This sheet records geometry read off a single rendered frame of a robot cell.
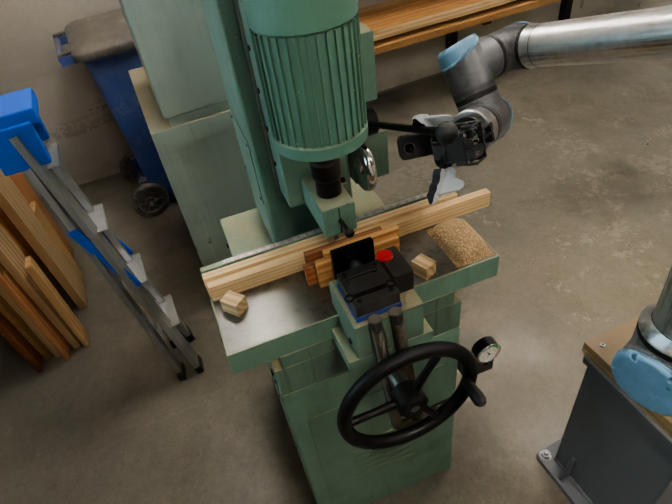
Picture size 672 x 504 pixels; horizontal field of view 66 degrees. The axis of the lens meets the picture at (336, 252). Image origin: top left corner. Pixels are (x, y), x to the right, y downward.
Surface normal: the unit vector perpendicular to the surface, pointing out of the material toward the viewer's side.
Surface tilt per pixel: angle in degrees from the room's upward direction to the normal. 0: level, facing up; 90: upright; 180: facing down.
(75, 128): 90
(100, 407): 1
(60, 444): 0
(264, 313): 0
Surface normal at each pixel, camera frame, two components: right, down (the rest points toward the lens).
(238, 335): -0.11, -0.74
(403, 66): 0.40, 0.58
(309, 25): 0.17, 0.65
